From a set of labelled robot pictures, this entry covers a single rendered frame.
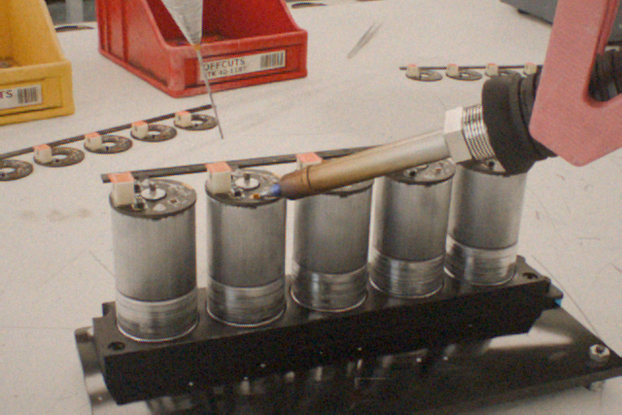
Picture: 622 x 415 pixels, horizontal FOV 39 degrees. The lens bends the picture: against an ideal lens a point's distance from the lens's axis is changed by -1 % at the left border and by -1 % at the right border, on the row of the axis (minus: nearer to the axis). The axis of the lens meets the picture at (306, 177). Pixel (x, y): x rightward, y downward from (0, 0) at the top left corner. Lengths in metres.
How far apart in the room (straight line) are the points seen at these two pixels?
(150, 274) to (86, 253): 0.11
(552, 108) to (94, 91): 0.39
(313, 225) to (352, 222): 0.01
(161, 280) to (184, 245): 0.01
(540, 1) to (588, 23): 0.59
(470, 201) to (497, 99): 0.08
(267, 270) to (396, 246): 0.04
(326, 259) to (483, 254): 0.06
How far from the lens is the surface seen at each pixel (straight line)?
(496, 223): 0.29
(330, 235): 0.27
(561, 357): 0.29
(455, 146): 0.22
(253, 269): 0.26
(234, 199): 0.25
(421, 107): 0.54
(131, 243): 0.25
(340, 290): 0.28
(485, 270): 0.30
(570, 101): 0.20
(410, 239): 0.28
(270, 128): 0.49
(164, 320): 0.26
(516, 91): 0.21
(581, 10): 0.19
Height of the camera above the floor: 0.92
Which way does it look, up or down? 23 degrees down
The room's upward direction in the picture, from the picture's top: 2 degrees clockwise
